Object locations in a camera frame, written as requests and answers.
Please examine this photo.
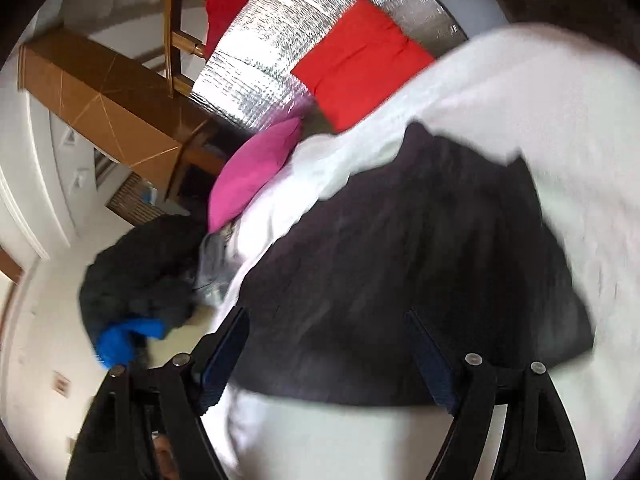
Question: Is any pile of dark clothes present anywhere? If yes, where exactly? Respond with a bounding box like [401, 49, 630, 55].
[79, 214, 208, 356]

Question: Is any black jacket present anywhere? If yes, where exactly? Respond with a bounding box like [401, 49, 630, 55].
[227, 122, 596, 408]

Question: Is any pink pillow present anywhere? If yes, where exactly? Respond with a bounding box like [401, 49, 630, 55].
[207, 117, 305, 233]

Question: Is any silver foil insulation sheet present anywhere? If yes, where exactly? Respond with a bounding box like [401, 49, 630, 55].
[190, 0, 468, 138]

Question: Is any wicker basket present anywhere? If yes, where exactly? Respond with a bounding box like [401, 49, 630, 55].
[106, 172, 188, 226]

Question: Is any wooden chair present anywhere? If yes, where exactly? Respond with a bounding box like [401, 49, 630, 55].
[160, 0, 226, 198]

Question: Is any white bed blanket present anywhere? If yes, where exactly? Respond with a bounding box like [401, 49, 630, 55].
[215, 25, 640, 480]

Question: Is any bright blue garment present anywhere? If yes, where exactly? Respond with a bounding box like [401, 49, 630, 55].
[95, 316, 166, 371]

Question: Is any brown wooden table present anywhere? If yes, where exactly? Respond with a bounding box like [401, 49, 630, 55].
[17, 27, 211, 188]

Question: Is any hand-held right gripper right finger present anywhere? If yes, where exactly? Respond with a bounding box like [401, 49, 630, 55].
[405, 310, 586, 480]

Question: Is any red pillow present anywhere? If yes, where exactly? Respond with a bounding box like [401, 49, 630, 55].
[291, 0, 436, 133]

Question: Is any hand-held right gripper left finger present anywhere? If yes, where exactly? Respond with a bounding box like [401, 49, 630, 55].
[65, 306, 250, 480]

